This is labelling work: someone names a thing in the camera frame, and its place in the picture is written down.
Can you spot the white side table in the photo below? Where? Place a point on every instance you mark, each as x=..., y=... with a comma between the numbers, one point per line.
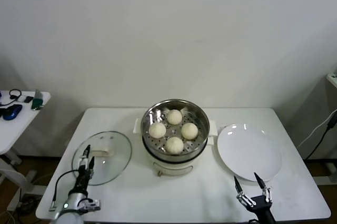
x=15, y=129

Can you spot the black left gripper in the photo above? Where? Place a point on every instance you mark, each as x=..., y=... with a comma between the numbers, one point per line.
x=84, y=179

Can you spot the black computer mouse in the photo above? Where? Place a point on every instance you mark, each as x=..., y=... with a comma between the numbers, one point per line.
x=11, y=112

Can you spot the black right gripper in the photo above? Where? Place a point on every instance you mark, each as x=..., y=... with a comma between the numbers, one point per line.
x=260, y=205

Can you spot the white oval plate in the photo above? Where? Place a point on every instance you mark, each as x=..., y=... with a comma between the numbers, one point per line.
x=245, y=153

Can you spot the stainless steel steamer basket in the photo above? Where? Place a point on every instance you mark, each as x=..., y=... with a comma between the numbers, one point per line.
x=202, y=126

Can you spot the small white black device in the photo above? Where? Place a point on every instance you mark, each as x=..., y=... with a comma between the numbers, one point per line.
x=25, y=99

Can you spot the round glass pot lid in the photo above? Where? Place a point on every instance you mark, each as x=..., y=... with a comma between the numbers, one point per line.
x=118, y=155

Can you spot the white electric cooker pot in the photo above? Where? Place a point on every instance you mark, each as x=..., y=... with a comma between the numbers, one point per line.
x=171, y=167

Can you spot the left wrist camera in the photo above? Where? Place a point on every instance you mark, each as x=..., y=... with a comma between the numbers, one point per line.
x=90, y=204

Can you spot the green clip tool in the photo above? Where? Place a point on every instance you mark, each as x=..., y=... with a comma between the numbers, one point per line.
x=37, y=101

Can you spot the white stand base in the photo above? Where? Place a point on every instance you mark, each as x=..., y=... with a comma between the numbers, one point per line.
x=326, y=172

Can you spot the white steamed baozi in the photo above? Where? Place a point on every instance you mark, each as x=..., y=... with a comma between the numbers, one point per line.
x=174, y=145
x=157, y=130
x=189, y=131
x=174, y=116

